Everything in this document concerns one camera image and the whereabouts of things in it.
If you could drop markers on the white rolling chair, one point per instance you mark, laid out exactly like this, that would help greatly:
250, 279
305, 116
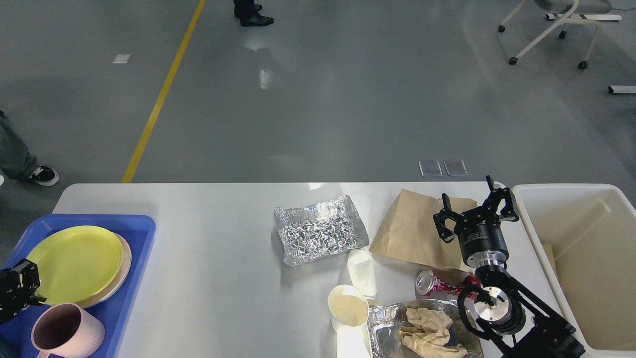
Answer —
562, 14

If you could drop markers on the right floor outlet plate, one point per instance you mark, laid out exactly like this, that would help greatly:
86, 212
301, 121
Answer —
456, 168

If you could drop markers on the crumpled foil tray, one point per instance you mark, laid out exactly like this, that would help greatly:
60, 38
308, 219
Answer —
320, 230

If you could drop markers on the left floor outlet plate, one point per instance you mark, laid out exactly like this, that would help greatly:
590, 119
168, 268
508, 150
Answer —
430, 168

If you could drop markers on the passerby in black shoes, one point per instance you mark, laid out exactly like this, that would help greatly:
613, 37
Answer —
248, 14

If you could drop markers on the blue plastic tray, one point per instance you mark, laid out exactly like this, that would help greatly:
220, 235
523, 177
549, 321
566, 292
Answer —
114, 312

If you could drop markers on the crumpled brown paper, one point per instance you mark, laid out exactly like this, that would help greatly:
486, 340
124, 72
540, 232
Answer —
429, 334

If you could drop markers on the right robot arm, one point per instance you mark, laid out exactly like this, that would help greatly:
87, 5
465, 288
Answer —
498, 308

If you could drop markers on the foil tray with paper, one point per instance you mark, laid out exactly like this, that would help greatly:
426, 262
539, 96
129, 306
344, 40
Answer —
385, 320

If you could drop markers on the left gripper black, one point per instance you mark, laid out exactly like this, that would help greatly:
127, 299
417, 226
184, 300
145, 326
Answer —
18, 289

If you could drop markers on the crushed red soda can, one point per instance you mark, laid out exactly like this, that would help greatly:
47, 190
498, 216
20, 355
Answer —
427, 283

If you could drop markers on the brown paper bag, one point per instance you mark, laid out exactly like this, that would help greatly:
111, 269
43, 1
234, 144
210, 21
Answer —
408, 233

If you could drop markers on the pink mug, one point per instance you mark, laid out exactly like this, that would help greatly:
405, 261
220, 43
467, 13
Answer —
68, 331

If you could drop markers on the white paper cup lying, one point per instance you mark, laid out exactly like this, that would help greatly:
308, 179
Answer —
361, 270

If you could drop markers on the white plastic bin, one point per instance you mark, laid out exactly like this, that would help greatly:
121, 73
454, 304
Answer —
584, 235

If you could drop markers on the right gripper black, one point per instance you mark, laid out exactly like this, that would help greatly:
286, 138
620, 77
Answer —
479, 230

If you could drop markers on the floor outlet plate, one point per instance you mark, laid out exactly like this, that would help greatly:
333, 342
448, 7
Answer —
430, 168
456, 168

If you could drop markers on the person in grey trousers sneakers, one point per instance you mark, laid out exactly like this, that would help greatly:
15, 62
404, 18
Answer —
17, 162

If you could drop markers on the white furniture leg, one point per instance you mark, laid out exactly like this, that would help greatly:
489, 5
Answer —
620, 89

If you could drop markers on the yellow plastic plate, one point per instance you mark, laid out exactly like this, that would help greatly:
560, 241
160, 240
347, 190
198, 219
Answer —
77, 263

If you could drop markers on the white paper cup upright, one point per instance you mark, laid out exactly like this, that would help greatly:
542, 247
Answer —
348, 307

